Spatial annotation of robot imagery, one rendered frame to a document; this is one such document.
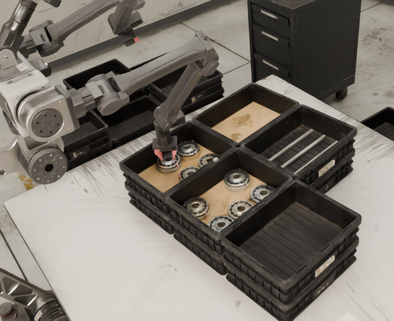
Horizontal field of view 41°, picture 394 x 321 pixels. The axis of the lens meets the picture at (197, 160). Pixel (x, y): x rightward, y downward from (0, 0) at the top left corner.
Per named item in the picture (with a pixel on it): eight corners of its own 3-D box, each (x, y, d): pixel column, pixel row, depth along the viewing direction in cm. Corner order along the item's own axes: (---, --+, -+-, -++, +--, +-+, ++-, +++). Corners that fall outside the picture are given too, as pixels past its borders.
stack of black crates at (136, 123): (124, 185, 327) (113, 141, 306) (103, 162, 348) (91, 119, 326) (179, 157, 342) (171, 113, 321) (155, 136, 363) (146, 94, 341)
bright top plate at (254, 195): (266, 207, 199) (266, 206, 198) (245, 197, 204) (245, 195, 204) (282, 192, 204) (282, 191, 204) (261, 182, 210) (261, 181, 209)
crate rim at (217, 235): (218, 241, 182) (217, 237, 180) (163, 201, 200) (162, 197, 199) (295, 182, 200) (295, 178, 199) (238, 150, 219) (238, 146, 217)
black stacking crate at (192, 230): (220, 259, 188) (218, 237, 181) (167, 219, 206) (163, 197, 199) (294, 200, 206) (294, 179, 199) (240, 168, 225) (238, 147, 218)
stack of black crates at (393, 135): (439, 167, 308) (446, 135, 294) (403, 190, 297) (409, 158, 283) (384, 135, 336) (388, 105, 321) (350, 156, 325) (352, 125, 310)
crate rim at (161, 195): (163, 201, 200) (162, 196, 199) (118, 167, 219) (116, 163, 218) (238, 150, 219) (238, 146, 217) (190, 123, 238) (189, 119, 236)
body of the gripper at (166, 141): (153, 141, 224) (150, 127, 219) (177, 139, 223) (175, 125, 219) (153, 151, 219) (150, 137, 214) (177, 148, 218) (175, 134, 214)
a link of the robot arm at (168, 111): (193, 39, 177) (210, 64, 174) (206, 36, 180) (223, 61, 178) (148, 113, 210) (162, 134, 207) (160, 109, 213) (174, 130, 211)
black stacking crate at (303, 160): (294, 200, 206) (295, 178, 199) (240, 168, 225) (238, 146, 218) (356, 151, 225) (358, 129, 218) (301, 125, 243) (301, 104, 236)
